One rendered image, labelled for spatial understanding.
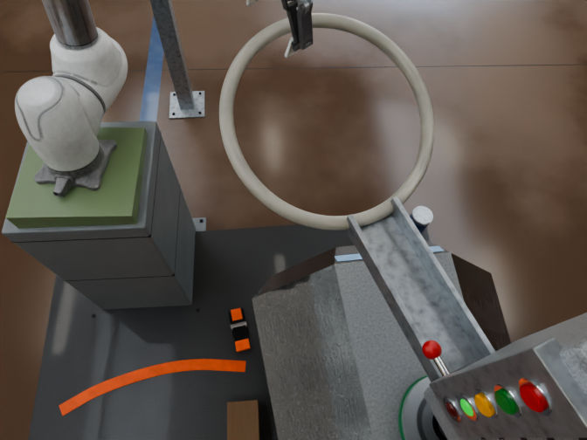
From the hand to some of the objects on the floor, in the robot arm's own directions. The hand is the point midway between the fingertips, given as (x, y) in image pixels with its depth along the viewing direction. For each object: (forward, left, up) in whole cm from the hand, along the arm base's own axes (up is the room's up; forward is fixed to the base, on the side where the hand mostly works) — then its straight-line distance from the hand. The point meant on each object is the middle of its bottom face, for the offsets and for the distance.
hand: (272, 24), depth 89 cm
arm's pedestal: (-51, -3, -132) cm, 142 cm away
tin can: (+76, +31, -123) cm, 148 cm away
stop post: (-55, +98, -126) cm, 169 cm away
